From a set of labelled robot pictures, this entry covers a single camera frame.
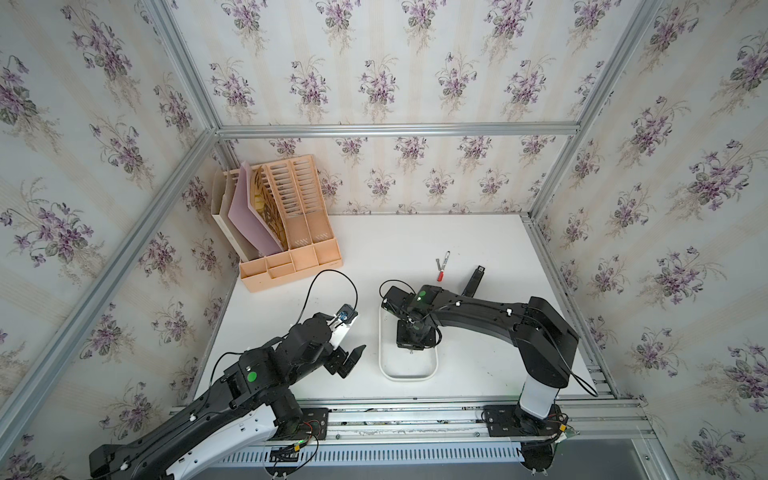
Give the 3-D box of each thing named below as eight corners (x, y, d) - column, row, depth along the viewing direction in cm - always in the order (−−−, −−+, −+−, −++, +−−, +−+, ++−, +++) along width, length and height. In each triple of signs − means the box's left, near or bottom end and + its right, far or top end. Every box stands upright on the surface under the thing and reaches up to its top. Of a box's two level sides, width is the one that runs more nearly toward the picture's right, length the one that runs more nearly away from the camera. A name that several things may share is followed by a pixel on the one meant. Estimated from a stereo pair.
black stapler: (459, 298, 98) (462, 292, 96) (474, 270, 106) (476, 264, 103) (470, 303, 97) (473, 297, 94) (484, 274, 105) (487, 268, 102)
